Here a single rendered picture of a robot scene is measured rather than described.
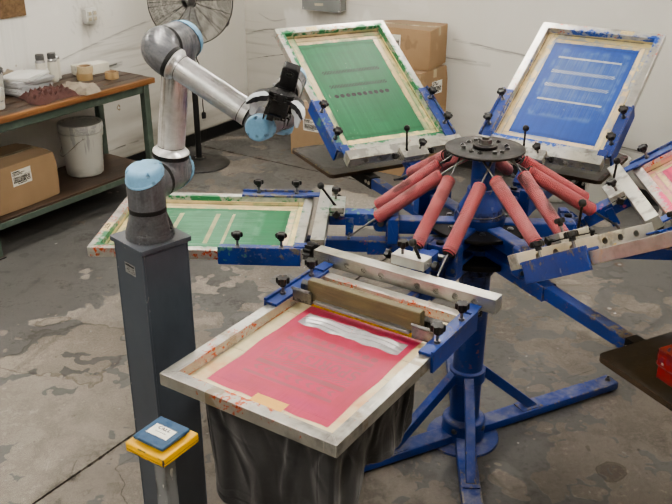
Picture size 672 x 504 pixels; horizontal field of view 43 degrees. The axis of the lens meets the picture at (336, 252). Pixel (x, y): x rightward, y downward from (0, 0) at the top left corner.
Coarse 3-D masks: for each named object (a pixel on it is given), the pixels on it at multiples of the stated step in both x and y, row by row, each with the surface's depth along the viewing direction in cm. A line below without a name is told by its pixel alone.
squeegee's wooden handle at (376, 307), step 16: (320, 288) 270; (336, 288) 266; (336, 304) 268; (352, 304) 265; (368, 304) 261; (384, 304) 258; (400, 304) 256; (384, 320) 260; (400, 320) 256; (416, 320) 253
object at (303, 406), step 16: (384, 336) 260; (400, 336) 260; (368, 352) 251; (384, 352) 251; (400, 352) 251; (384, 368) 243; (352, 384) 236; (368, 384) 236; (288, 400) 229; (304, 400) 229; (336, 400) 229; (352, 400) 229; (304, 416) 222; (320, 416) 222; (336, 416) 222
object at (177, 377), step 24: (360, 288) 282; (264, 312) 266; (432, 312) 269; (456, 312) 266; (216, 336) 253; (240, 336) 256; (192, 360) 240; (168, 384) 234; (192, 384) 229; (408, 384) 233; (240, 408) 220; (264, 408) 219; (360, 408) 219; (384, 408) 224; (288, 432) 213; (312, 432) 210; (336, 432) 210; (360, 432) 215; (336, 456) 207
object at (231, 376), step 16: (336, 320) 269; (352, 320) 269; (272, 336) 260; (320, 336) 260; (336, 336) 260; (256, 352) 251; (224, 368) 243; (240, 368) 243; (224, 384) 236; (240, 384) 236; (256, 384) 236; (272, 384) 236
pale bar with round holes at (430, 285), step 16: (320, 256) 296; (336, 256) 292; (352, 256) 292; (352, 272) 291; (368, 272) 287; (384, 272) 283; (400, 272) 281; (416, 272) 281; (416, 288) 278; (432, 288) 275; (448, 288) 271; (464, 288) 270; (480, 304) 267; (496, 304) 264
